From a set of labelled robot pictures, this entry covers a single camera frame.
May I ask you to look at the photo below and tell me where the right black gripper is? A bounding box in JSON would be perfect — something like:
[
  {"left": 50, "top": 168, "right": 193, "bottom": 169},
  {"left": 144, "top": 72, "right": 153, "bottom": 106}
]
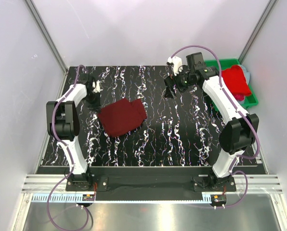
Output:
[{"left": 163, "top": 66, "right": 194, "bottom": 100}]

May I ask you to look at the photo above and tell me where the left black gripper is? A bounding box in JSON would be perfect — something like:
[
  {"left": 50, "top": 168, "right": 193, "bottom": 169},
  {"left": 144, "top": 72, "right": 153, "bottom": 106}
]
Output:
[{"left": 83, "top": 90, "right": 102, "bottom": 114}]

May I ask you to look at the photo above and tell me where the dark red t shirt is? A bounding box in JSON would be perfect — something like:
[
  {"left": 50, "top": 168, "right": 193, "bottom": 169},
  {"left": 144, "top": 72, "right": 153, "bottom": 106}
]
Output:
[{"left": 97, "top": 98, "right": 147, "bottom": 137}]

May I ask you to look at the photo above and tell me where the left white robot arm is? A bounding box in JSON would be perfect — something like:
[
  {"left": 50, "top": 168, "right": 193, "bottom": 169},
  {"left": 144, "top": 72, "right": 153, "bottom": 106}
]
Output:
[{"left": 46, "top": 73, "right": 101, "bottom": 191}]

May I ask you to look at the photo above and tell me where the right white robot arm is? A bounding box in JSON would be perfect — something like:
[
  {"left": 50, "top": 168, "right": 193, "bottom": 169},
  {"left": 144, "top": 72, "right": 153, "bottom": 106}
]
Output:
[{"left": 164, "top": 64, "right": 259, "bottom": 191}]

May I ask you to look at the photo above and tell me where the bright red t shirt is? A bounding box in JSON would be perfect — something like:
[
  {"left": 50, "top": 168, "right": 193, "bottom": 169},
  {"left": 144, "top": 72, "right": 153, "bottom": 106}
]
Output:
[{"left": 222, "top": 65, "right": 252, "bottom": 96}]

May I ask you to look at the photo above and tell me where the pink t shirt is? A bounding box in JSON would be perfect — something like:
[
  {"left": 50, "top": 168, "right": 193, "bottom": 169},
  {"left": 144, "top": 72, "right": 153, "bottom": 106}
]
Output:
[{"left": 234, "top": 94, "right": 245, "bottom": 102}]

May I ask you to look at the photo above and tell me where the light blue t shirt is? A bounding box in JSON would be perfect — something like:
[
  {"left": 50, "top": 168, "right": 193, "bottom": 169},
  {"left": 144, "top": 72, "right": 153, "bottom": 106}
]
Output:
[{"left": 238, "top": 64, "right": 250, "bottom": 84}]

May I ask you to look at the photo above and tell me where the green plastic bin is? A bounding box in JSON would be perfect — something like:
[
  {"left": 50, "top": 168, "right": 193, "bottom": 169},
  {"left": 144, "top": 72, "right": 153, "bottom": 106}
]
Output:
[{"left": 204, "top": 58, "right": 259, "bottom": 112}]

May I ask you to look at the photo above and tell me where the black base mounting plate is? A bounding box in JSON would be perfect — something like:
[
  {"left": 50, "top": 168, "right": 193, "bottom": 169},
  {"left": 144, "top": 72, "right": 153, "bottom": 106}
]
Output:
[{"left": 66, "top": 167, "right": 236, "bottom": 202}]

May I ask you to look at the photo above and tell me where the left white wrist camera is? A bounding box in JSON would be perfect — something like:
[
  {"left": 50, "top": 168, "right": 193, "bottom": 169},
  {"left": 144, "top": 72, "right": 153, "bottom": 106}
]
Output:
[{"left": 92, "top": 80, "right": 101, "bottom": 93}]

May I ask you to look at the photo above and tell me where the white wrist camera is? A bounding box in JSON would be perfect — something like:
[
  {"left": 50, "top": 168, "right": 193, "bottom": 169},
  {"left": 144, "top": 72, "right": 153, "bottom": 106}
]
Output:
[
  {"left": 92, "top": 80, "right": 101, "bottom": 93},
  {"left": 167, "top": 56, "right": 183, "bottom": 75}
]

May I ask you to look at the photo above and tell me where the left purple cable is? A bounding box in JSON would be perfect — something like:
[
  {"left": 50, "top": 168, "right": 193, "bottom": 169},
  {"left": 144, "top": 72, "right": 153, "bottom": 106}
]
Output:
[{"left": 47, "top": 64, "right": 93, "bottom": 230}]

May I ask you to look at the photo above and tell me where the purple cable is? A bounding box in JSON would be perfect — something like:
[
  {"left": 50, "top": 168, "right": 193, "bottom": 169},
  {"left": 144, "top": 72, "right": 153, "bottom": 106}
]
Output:
[
  {"left": 170, "top": 44, "right": 261, "bottom": 209},
  {"left": 47, "top": 64, "right": 93, "bottom": 230}
]

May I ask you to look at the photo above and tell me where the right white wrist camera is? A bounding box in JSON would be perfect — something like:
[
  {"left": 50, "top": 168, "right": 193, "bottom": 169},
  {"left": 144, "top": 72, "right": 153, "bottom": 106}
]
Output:
[{"left": 167, "top": 56, "right": 183, "bottom": 75}]

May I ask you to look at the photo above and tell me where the left aluminium frame post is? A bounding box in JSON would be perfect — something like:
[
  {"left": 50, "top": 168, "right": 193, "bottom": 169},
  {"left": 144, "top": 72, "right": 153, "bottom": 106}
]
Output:
[{"left": 24, "top": 0, "right": 68, "bottom": 75}]

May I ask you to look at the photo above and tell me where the aluminium frame post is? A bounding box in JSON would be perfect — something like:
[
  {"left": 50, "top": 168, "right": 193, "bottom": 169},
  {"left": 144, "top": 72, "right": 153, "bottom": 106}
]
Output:
[
  {"left": 24, "top": 0, "right": 68, "bottom": 75},
  {"left": 238, "top": 0, "right": 278, "bottom": 64}
]

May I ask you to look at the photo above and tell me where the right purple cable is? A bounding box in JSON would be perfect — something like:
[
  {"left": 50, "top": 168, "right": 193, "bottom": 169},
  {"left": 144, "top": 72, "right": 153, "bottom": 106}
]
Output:
[{"left": 170, "top": 44, "right": 261, "bottom": 209}]

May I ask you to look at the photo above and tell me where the white slotted cable duct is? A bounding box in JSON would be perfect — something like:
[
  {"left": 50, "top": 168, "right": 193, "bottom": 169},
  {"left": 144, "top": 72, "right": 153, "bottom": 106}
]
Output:
[{"left": 32, "top": 193, "right": 212, "bottom": 205}]

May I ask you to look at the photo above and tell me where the aluminium extrusion rail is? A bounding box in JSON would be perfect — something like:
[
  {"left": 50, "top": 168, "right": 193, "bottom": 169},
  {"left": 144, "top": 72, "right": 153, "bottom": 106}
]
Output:
[{"left": 22, "top": 174, "right": 283, "bottom": 194}]

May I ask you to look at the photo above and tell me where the right aluminium frame post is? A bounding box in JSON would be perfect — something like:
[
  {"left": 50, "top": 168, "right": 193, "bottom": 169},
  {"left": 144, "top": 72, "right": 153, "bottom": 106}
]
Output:
[{"left": 238, "top": 0, "right": 278, "bottom": 64}]

